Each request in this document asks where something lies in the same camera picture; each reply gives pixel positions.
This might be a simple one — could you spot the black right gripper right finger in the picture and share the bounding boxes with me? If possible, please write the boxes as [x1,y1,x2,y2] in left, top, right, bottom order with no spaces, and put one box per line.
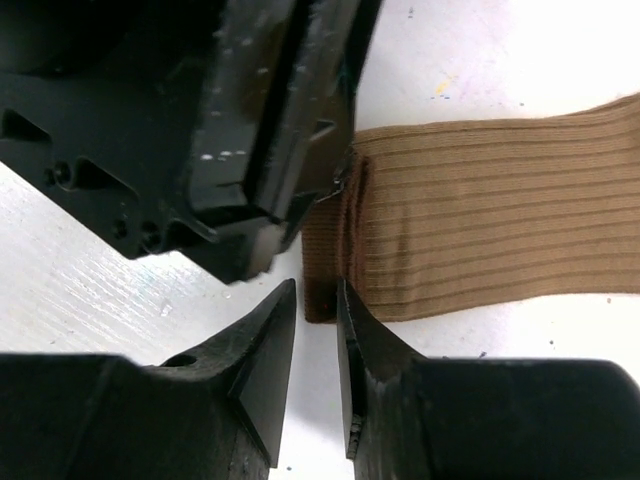
[337,279,430,461]

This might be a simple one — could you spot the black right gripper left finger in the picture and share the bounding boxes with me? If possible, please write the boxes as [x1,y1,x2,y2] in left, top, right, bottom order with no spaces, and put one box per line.
[160,279,297,468]

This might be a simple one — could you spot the tan brown long sock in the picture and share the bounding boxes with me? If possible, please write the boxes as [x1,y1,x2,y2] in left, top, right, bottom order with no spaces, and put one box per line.
[302,95,639,323]

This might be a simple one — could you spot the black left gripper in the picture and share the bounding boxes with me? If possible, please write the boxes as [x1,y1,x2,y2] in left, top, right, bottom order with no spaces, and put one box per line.
[1,0,381,284]

